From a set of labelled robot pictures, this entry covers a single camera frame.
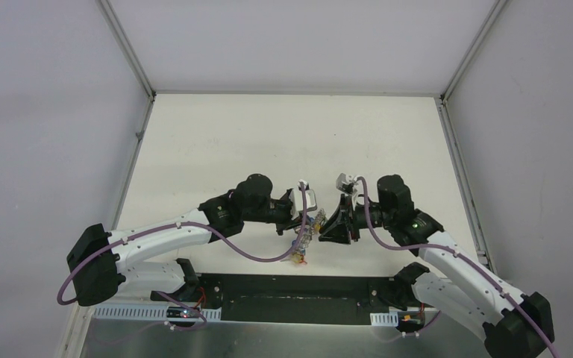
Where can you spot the right white cable duct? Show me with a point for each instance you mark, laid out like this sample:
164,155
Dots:
389,319

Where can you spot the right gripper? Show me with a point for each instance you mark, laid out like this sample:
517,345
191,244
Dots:
336,232

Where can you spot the aluminium frame rail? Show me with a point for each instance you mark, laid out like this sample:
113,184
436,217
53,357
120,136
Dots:
179,281

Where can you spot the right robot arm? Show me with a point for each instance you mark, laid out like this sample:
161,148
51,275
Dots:
509,322

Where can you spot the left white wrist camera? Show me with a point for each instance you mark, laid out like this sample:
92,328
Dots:
302,199

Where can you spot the white cable duct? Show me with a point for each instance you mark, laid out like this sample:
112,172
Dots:
389,319
144,312

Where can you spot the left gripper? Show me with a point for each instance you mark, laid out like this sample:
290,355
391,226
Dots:
289,217

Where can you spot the left white cable duct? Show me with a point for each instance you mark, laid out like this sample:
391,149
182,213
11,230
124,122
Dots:
144,312

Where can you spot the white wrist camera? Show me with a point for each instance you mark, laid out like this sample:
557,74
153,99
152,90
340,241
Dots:
346,184
302,199

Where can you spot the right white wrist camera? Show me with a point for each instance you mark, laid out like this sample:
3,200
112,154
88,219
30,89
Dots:
346,184

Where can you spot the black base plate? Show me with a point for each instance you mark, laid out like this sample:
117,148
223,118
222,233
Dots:
299,299

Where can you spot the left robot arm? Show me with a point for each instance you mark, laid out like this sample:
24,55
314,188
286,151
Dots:
105,263

